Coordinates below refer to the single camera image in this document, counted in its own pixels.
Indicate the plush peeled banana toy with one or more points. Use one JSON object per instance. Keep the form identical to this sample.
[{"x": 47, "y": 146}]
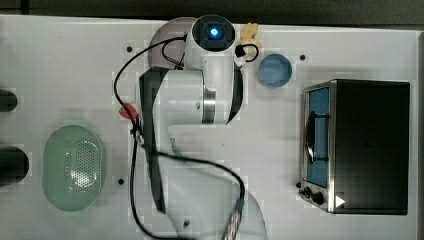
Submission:
[{"x": 248, "y": 35}]

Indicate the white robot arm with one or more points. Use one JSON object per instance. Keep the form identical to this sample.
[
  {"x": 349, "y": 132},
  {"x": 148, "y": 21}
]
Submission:
[{"x": 203, "y": 200}]

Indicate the large black pot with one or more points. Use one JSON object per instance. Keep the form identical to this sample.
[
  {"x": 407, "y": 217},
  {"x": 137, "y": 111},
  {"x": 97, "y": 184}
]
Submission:
[{"x": 14, "y": 165}]

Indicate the silver toaster oven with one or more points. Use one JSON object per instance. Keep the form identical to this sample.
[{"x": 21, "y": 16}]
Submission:
[{"x": 355, "y": 147}]

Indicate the small black pot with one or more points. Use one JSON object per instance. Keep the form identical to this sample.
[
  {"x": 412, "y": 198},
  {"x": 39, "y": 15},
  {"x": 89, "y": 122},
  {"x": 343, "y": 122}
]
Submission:
[{"x": 8, "y": 101}]

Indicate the blue cup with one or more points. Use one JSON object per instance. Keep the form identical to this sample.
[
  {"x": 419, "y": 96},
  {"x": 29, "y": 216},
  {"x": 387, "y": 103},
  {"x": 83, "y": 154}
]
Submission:
[{"x": 274, "y": 70}]

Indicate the green perforated colander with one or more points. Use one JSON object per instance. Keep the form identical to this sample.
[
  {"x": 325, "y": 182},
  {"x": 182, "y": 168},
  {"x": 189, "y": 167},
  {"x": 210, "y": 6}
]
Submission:
[{"x": 74, "y": 168}]

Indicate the large red strawberry toy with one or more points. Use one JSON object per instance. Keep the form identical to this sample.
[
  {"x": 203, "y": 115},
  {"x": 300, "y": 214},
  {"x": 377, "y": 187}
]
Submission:
[{"x": 128, "y": 111}]

